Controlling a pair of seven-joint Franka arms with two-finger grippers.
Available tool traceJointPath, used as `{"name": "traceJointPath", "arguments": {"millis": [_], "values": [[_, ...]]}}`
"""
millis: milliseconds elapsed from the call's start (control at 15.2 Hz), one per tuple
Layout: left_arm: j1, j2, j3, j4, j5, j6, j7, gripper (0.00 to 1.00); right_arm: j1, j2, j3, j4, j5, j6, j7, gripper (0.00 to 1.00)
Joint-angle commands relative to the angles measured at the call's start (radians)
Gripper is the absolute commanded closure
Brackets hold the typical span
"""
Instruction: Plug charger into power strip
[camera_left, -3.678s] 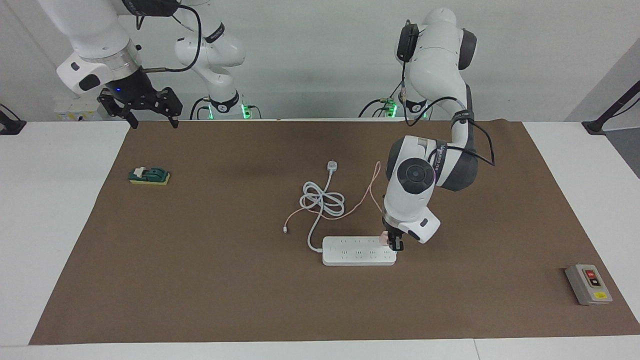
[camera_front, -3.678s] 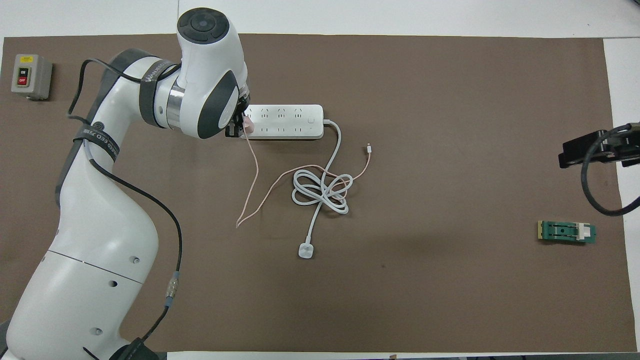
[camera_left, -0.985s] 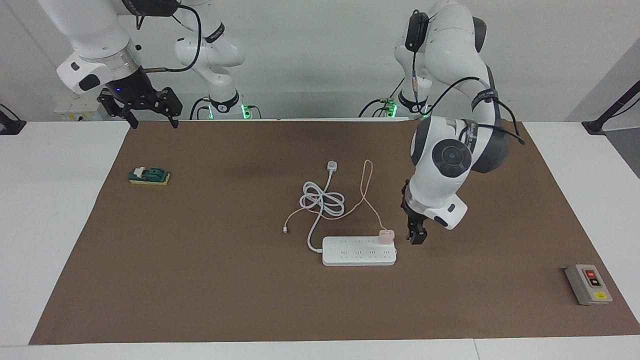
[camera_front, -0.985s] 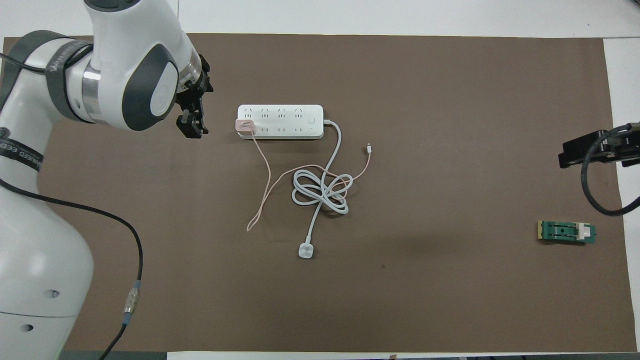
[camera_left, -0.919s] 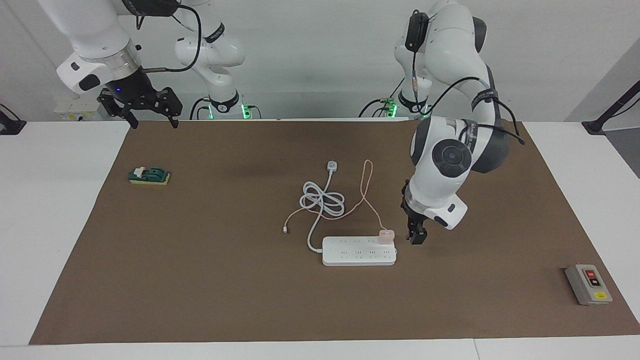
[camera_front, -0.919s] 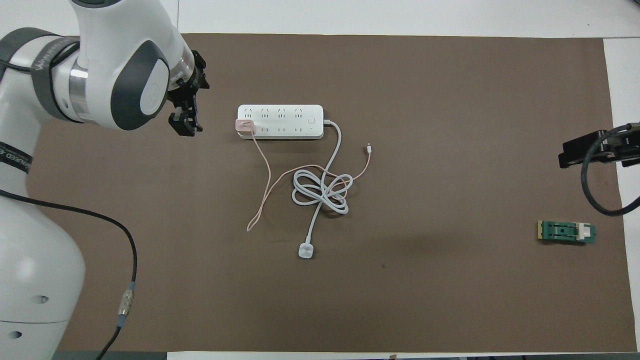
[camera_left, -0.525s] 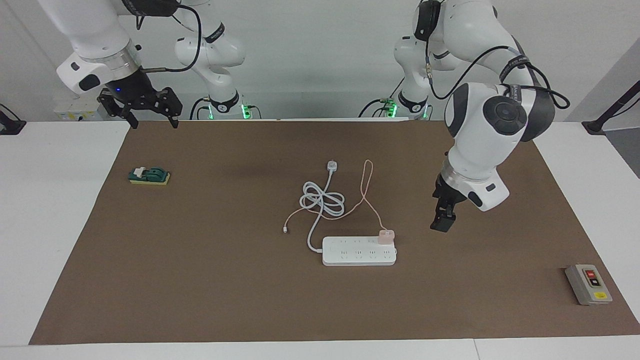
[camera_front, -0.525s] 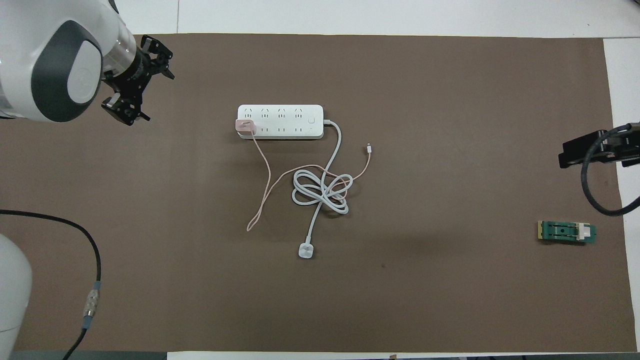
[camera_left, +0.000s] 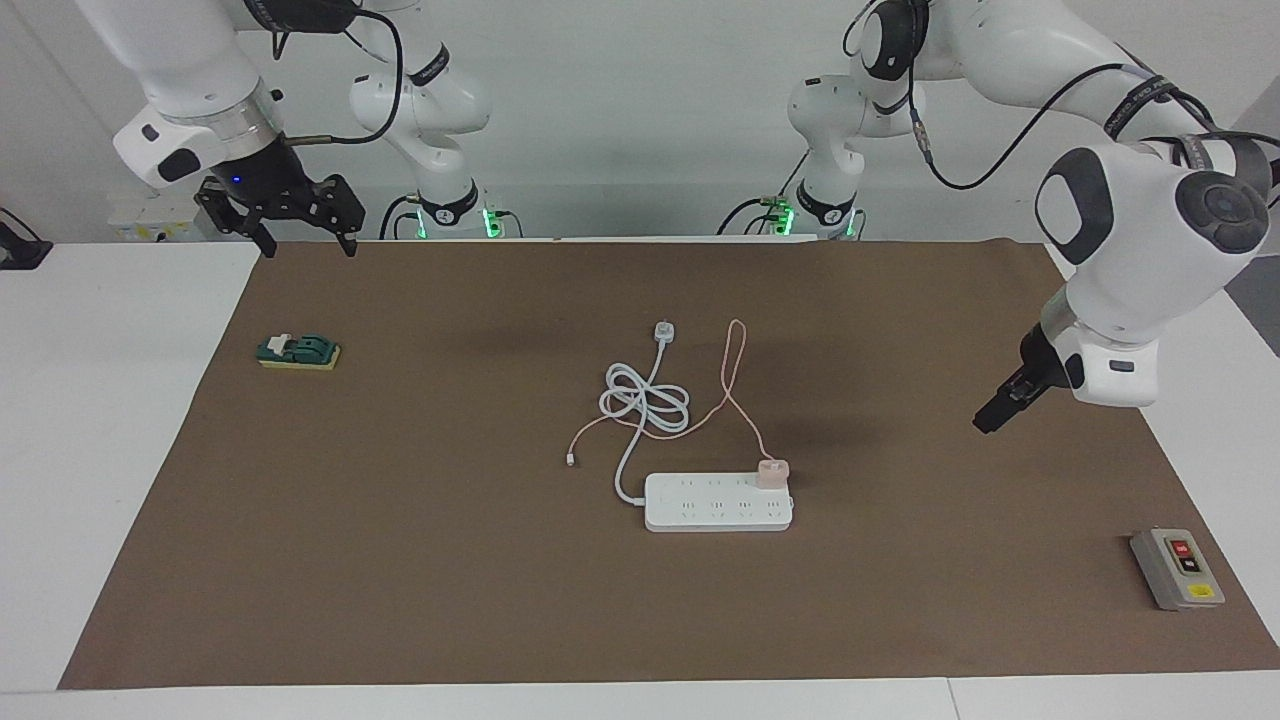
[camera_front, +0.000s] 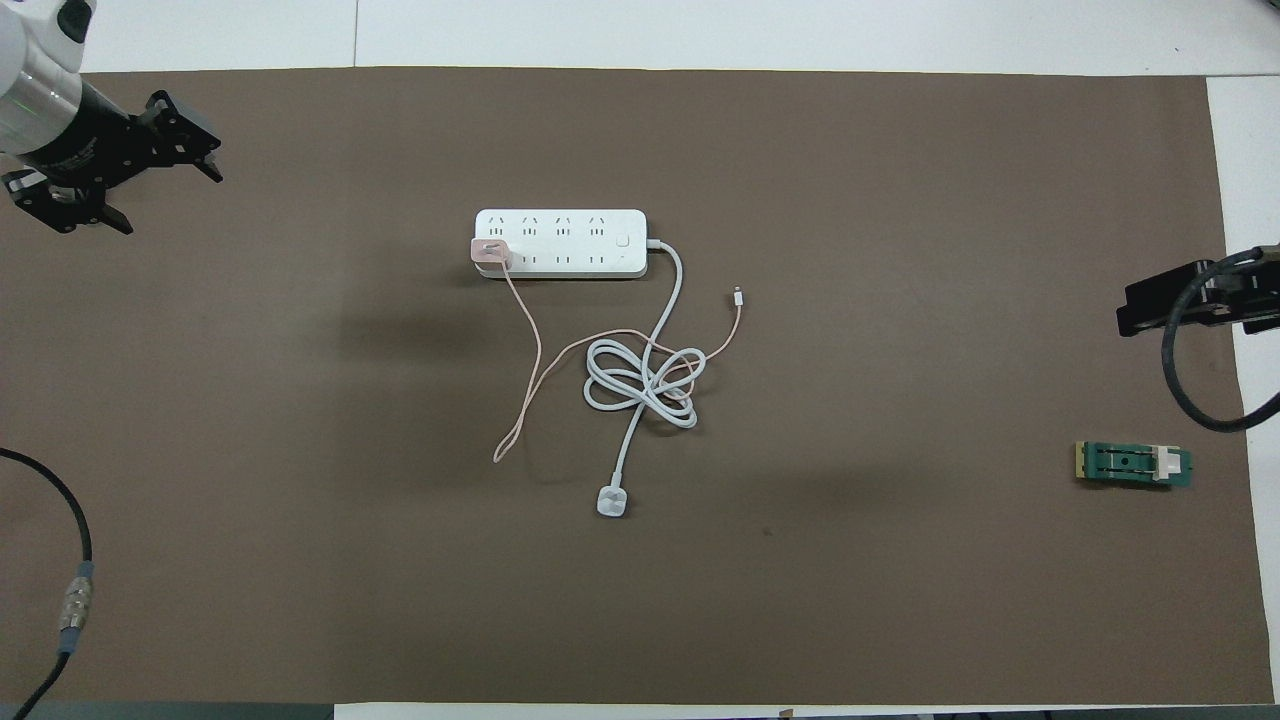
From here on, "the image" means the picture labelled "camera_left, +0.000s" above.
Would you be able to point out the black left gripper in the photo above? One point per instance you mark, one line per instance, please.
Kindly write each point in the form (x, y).
(1040, 360)

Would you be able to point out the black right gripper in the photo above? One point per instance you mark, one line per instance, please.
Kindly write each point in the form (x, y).
(265, 185)

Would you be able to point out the pink charger adapter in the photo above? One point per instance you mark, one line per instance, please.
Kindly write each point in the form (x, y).
(773, 473)

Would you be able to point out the white power strip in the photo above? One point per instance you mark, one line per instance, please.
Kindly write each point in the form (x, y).
(700, 510)

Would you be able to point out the white box yellow labels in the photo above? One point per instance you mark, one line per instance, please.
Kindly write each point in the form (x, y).
(150, 232)

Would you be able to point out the grey push button box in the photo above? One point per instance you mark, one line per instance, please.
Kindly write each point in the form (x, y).
(1175, 575)

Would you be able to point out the black clamp stand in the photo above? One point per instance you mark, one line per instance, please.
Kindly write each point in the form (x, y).
(20, 252)

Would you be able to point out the brown table mat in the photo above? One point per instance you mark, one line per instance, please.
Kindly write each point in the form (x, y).
(400, 560)

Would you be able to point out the green knife switch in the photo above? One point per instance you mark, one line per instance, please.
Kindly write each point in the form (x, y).
(300, 352)

